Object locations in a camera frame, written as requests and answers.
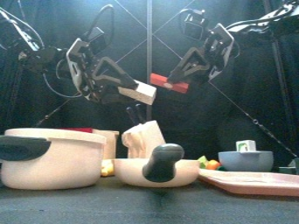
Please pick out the pink tray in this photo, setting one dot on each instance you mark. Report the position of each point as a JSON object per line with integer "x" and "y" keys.
{"x": 252, "y": 182}

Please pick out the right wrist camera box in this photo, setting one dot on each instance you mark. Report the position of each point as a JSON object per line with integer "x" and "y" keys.
{"x": 193, "y": 24}

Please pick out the large cream toy pot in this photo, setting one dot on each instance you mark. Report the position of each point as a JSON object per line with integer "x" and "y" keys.
{"x": 57, "y": 163}

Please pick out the green toy food piece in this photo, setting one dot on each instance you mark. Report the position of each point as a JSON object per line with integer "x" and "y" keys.
{"x": 201, "y": 162}

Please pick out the white rice block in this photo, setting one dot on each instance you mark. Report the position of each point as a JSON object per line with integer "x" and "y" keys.
{"x": 139, "y": 92}

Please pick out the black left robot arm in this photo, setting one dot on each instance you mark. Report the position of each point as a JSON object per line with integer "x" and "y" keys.
{"x": 35, "y": 57}

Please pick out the grey vertical frame pole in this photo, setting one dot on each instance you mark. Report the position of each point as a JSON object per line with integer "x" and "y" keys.
{"x": 149, "y": 43}

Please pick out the white green toy cube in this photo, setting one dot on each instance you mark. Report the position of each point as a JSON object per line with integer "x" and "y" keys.
{"x": 245, "y": 145}

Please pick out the orange toy fruit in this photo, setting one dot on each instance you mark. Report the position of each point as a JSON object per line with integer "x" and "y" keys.
{"x": 212, "y": 165}

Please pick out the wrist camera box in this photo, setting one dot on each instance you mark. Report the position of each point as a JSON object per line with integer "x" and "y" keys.
{"x": 95, "y": 39}
{"x": 193, "y": 24}

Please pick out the yellow toy food piece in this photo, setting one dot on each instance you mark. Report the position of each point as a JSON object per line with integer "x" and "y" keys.
{"x": 107, "y": 168}

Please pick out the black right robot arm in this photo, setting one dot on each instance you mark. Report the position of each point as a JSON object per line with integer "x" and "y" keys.
{"x": 268, "y": 20}

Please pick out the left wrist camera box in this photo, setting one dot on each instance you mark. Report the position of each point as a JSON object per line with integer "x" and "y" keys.
{"x": 95, "y": 39}

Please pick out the grey blue bowl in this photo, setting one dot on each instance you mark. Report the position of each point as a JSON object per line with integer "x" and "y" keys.
{"x": 244, "y": 162}

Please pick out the red toy block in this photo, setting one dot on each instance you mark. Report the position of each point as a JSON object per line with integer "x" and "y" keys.
{"x": 175, "y": 84}

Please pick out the cream toy knife block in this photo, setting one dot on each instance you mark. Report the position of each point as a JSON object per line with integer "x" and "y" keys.
{"x": 145, "y": 140}

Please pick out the cream box with red top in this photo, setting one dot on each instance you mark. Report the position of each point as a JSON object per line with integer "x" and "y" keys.
{"x": 109, "y": 144}

